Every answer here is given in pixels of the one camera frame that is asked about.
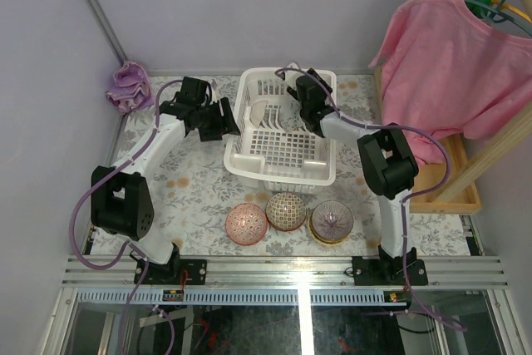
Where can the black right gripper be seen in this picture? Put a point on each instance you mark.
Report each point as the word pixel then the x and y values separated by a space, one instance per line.
pixel 293 91

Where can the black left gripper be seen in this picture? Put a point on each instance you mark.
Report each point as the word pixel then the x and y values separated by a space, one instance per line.
pixel 220 120

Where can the white plastic dish rack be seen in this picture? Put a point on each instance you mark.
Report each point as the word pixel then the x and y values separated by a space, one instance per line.
pixel 280 154

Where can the brown checker pattern bowl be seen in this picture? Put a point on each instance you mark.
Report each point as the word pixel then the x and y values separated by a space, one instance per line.
pixel 286 211

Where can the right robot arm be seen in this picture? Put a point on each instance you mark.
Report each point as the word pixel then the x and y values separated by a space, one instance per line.
pixel 388 165

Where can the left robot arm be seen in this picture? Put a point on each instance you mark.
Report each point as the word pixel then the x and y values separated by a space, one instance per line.
pixel 121 202

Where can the floral table mat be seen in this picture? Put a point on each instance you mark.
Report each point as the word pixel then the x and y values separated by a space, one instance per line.
pixel 192 194

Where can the red eye pattern bowl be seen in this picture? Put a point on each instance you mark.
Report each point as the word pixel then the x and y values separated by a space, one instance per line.
pixel 246 224

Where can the purple folded cloth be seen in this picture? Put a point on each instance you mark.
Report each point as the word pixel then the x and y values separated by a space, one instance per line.
pixel 131 89

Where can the purple striped bowl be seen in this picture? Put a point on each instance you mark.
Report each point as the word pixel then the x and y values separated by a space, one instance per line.
pixel 332 220

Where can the pink t-shirt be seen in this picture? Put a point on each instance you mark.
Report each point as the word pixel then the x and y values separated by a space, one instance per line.
pixel 446 72

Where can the yellow rimmed bottom bowl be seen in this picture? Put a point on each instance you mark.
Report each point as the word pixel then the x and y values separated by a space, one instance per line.
pixel 325 242

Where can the green clothes hanger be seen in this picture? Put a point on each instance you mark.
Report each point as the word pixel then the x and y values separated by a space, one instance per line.
pixel 496 11

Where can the aluminium mounting rail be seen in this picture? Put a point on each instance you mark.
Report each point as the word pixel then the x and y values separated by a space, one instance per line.
pixel 446 273

